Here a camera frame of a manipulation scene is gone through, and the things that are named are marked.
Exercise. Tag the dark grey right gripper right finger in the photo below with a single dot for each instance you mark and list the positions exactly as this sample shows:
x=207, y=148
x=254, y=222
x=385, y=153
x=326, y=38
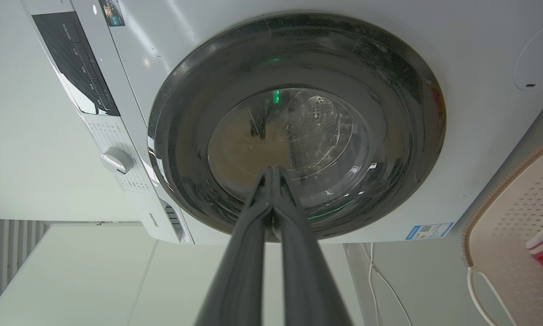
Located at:
x=305, y=271

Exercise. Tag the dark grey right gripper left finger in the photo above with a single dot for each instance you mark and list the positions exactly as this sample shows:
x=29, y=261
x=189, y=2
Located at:
x=239, y=271

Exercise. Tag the beige perforated laundry basket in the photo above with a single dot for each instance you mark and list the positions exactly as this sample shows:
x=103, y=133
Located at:
x=511, y=217

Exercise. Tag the blue and white energy sticker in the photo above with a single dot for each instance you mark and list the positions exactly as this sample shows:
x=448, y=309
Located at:
x=429, y=230

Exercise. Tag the dark round washing machine door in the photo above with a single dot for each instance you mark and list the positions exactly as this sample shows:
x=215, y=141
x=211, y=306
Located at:
x=389, y=136

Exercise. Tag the silver washing machine dial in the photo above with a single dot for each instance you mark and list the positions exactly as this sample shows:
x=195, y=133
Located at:
x=116, y=160

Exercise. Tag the white front-load washing machine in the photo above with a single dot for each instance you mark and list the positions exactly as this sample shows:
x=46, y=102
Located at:
x=479, y=54

